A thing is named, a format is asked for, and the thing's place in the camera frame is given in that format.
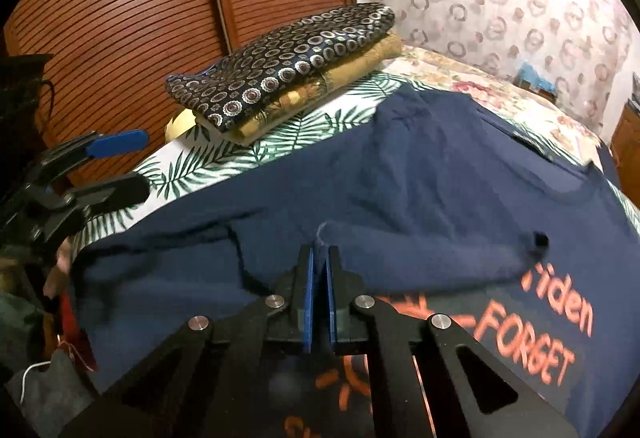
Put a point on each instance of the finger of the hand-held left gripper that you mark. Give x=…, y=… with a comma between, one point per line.
x=112, y=190
x=117, y=142

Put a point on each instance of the floral blanket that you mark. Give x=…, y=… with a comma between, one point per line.
x=500, y=92

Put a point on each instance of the dark circle-patterned folded cloth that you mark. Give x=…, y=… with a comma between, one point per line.
x=280, y=62

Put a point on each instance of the wooden cabinet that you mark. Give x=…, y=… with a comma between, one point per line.
x=627, y=142

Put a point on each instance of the gold patterned folded cloth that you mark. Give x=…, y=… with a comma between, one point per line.
x=305, y=95

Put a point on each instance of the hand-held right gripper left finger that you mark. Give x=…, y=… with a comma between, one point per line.
x=308, y=303

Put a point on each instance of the leaf printed bed sheet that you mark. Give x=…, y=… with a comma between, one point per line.
x=210, y=157

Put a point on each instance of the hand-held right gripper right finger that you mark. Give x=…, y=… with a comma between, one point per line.
x=330, y=303

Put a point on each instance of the dark bag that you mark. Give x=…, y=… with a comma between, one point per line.
x=20, y=92

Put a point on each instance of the navy t-shirt with orange print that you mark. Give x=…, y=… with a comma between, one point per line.
x=400, y=178

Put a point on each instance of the grey cloth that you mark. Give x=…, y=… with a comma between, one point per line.
x=55, y=393

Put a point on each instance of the red cloth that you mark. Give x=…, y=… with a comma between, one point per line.
x=75, y=333

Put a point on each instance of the blue plastic bag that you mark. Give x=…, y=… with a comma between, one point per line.
x=537, y=78

